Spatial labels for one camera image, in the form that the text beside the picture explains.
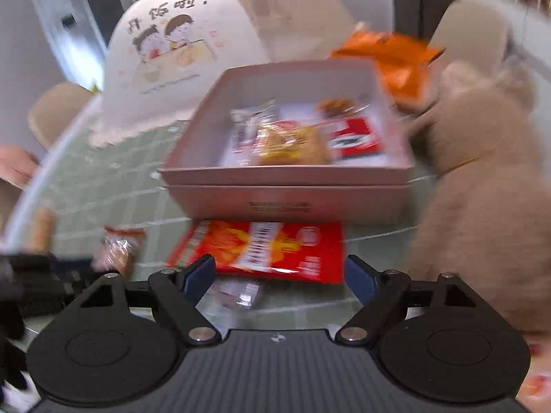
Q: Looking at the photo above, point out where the white folding food cover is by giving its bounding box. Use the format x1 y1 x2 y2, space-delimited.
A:
89 0 356 147

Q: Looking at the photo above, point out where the orange packaged cake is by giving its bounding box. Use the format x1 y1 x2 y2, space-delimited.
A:
316 97 370 124

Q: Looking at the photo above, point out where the brown plush toy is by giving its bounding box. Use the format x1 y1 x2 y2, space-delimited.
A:
406 61 550 334

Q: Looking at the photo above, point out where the green grid table mat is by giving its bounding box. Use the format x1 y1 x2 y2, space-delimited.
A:
7 119 436 337

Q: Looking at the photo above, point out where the small red snack packet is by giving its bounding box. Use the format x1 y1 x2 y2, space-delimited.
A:
326 116 382 159

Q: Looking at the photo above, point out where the brown wafer snack packet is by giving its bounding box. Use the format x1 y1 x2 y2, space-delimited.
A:
91 226 147 279

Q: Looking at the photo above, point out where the silver red snack packet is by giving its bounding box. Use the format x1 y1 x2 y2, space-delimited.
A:
230 99 280 165

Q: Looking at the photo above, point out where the packaged bread bun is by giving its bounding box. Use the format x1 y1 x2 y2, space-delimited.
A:
250 120 332 166

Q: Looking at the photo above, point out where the beige chair right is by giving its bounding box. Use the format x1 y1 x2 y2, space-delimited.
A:
429 0 512 75

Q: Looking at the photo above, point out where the orange pouch bag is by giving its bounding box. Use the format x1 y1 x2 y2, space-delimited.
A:
331 26 445 113

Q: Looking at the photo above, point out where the pink plush toy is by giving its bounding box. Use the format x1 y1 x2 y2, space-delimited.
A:
517 335 551 413

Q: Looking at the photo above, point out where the pink cardboard box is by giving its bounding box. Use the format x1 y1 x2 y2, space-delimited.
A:
160 59 414 224

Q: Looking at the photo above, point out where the long biscuit roll pack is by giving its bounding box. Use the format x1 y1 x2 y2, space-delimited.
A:
27 206 56 255

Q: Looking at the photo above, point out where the red spicy strip bag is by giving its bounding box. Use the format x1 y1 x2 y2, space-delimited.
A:
166 220 345 284

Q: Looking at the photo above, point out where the white plastic wrapper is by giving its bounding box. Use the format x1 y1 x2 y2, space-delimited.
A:
213 278 261 309

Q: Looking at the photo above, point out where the beige chair left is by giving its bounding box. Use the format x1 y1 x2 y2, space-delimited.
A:
27 81 93 150

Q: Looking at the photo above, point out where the beige chair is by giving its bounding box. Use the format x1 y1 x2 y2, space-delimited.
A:
27 81 93 150
429 0 512 75

